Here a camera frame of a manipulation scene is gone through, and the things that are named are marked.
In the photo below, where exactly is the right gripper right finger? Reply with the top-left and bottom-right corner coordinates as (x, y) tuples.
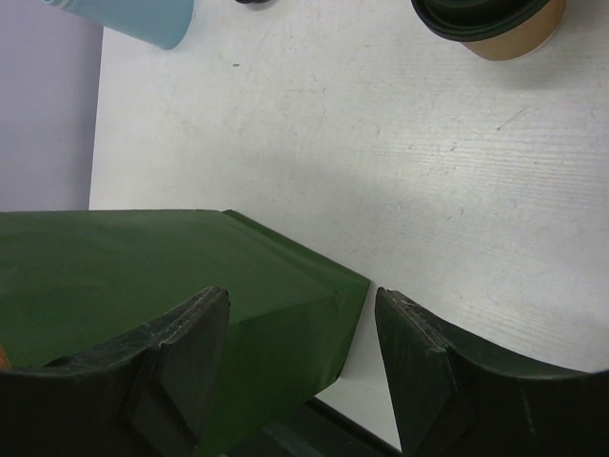
(375, 288), (608, 456)

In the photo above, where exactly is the blue straw holder cup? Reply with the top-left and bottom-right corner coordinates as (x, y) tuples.
(45, 0), (194, 50)

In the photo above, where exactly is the brown and green paper bag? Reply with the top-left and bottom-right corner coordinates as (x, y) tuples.
(1, 210), (370, 456)

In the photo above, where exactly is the brown paper coffee cup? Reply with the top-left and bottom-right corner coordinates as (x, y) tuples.
(463, 0), (567, 61)

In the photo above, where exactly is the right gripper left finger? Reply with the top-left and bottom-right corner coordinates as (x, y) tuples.
(1, 288), (230, 456)

